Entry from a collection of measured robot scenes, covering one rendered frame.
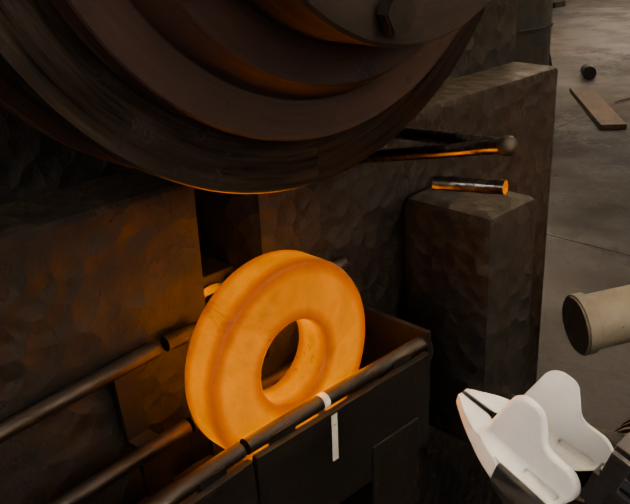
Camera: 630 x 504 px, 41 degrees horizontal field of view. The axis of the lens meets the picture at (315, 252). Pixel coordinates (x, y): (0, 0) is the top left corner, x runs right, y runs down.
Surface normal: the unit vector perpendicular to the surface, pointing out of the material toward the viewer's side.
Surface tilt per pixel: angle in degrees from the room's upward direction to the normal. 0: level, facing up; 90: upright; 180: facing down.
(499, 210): 22
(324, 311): 90
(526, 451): 89
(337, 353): 90
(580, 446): 88
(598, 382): 0
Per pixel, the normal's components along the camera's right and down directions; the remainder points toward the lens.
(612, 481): -0.70, 0.30
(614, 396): -0.04, -0.92
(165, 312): 0.71, 0.25
